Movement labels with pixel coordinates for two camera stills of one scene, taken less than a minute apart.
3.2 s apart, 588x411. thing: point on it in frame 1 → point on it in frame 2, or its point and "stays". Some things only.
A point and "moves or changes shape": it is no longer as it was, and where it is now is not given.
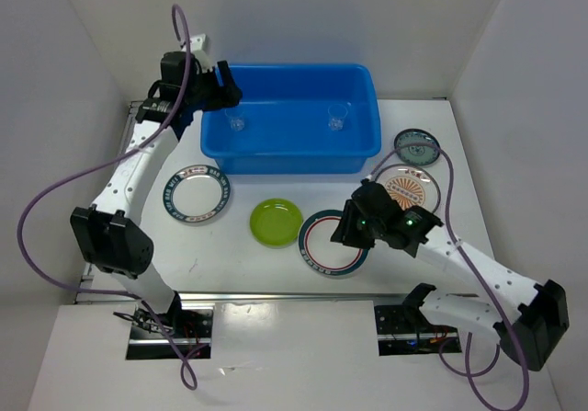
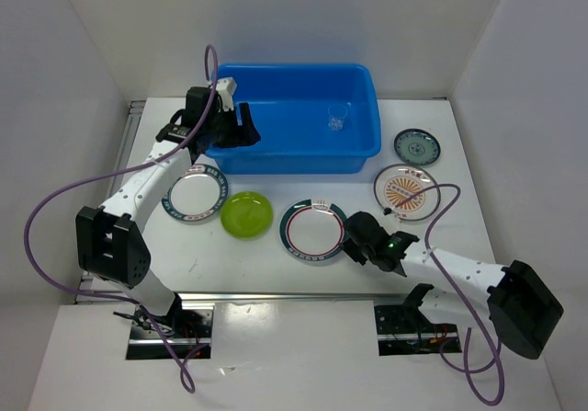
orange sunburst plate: [412, 185] stays
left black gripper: [226, 96] → [246, 135]
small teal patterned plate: [419, 155] stays
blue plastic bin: [297, 119] stays
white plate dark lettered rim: [196, 193] stays
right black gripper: [345, 232] → [350, 247]
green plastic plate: [276, 222] → [246, 215]
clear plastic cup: [336, 113] stays
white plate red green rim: [321, 253] moves or changes shape
